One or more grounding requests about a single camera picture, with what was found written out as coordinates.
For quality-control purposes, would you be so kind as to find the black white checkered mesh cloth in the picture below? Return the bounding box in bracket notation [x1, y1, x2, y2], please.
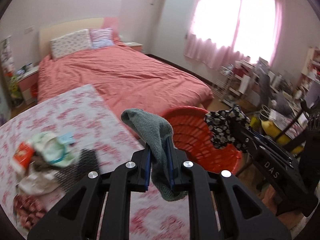
[55, 149, 100, 193]

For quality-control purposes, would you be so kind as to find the black floral fabric piece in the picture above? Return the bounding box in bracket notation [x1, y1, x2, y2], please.
[204, 105, 250, 153]

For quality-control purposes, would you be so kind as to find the grey green sock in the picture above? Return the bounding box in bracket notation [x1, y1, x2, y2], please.
[121, 108, 188, 202]

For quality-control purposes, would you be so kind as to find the yellow bag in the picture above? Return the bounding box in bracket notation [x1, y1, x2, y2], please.
[259, 105, 302, 146]

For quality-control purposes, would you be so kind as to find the red checkered scrunchie cloth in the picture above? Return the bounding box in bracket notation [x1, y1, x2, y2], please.
[13, 194, 47, 231]

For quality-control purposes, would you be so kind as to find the mint green baby cap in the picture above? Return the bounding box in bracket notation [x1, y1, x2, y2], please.
[28, 131, 75, 168]

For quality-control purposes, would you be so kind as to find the red paper cup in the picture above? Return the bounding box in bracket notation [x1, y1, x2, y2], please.
[11, 142, 35, 175]

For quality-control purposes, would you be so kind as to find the orange plastic laundry basket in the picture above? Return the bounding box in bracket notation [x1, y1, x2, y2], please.
[162, 106, 242, 174]

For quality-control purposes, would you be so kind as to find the floral pink white tablecloth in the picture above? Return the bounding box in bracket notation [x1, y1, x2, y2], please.
[1, 85, 190, 239]

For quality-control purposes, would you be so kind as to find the red mesh wastebasket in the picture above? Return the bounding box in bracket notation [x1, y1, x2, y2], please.
[30, 83, 38, 99]

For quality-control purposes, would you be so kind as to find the plush toy display tube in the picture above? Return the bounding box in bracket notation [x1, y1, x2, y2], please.
[1, 37, 24, 107]

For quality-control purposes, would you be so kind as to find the pink white nightstand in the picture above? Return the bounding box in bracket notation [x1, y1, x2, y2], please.
[18, 66, 39, 105]

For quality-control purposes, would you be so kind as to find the salmon pink bed duvet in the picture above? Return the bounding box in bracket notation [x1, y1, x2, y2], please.
[37, 43, 213, 118]

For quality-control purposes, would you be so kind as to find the white mug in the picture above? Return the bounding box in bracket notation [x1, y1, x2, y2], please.
[25, 63, 34, 72]

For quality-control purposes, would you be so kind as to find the pink window curtain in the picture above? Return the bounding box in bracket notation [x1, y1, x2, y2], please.
[184, 0, 285, 69]

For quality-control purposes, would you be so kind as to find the floral white pillow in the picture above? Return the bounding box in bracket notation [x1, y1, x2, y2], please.
[50, 29, 92, 60]

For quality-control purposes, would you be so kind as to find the pink striped pillow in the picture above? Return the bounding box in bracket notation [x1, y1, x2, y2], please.
[89, 28, 114, 49]

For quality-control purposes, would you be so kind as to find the far side nightstand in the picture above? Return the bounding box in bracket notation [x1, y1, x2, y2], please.
[124, 41, 143, 52]

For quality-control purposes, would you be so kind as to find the beige pink headboard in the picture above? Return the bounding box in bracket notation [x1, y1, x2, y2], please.
[39, 17, 119, 59]

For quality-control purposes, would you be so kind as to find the white wire rack shelf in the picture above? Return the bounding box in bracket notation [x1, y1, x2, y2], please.
[212, 65, 243, 107]

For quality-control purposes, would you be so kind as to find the wall power outlet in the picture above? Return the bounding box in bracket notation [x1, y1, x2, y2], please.
[24, 26, 34, 34]

